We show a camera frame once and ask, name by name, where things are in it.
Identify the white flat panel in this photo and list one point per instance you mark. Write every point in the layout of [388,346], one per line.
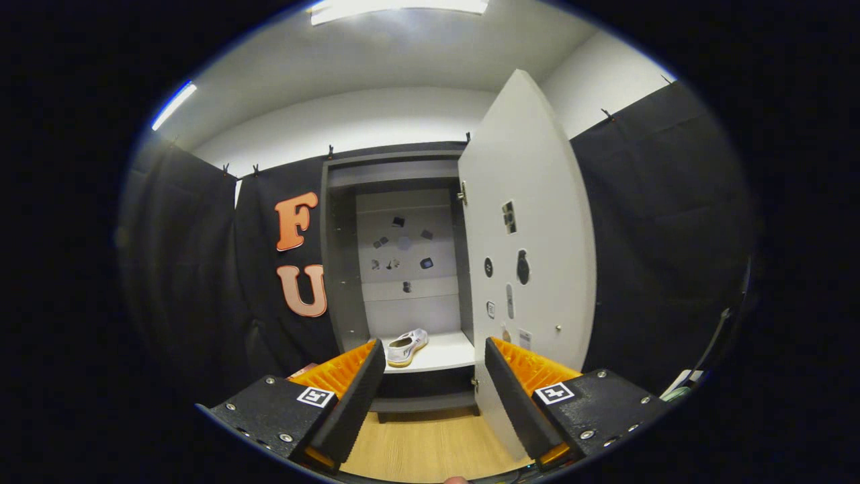
[680,384]

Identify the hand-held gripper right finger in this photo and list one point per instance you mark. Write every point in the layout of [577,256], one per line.
[517,403]

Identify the dark grey shoe cabinet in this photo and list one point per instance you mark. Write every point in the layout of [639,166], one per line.
[342,269]

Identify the brown book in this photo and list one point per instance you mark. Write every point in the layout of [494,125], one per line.
[306,370]

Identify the narrow ceiling light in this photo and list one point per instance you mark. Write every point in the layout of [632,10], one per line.
[173,105]

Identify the long ceiling light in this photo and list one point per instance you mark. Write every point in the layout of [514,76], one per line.
[396,8]

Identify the black backdrop cloth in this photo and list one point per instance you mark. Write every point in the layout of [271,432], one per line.
[665,235]

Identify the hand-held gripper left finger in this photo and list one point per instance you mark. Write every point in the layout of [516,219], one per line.
[349,403]

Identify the white shoe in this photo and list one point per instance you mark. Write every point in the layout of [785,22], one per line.
[406,348]

